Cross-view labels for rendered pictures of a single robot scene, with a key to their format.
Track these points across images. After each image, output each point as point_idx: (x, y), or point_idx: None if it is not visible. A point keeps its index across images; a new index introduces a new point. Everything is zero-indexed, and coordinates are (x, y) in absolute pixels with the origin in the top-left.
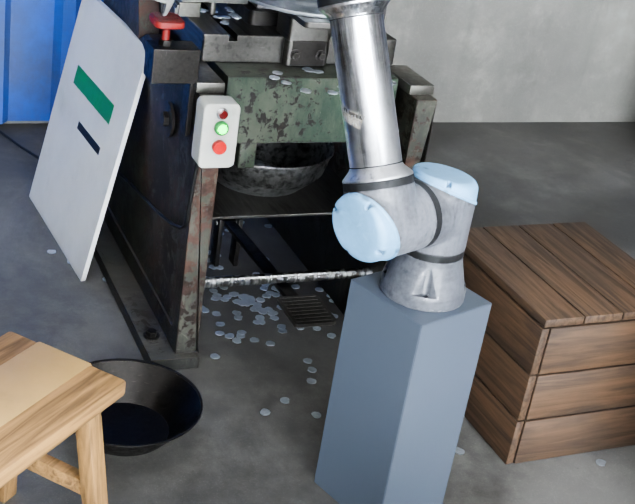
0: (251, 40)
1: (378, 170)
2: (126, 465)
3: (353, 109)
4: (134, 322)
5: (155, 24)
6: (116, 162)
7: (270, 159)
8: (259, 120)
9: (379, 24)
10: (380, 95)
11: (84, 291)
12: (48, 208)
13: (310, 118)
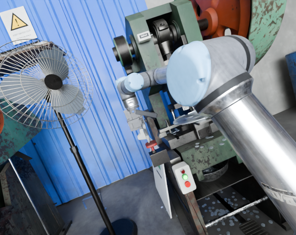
0: (184, 136)
1: None
2: None
3: (277, 186)
4: None
5: (146, 147)
6: (165, 182)
7: None
8: (198, 162)
9: (257, 101)
10: None
11: (172, 224)
12: (159, 191)
13: (216, 154)
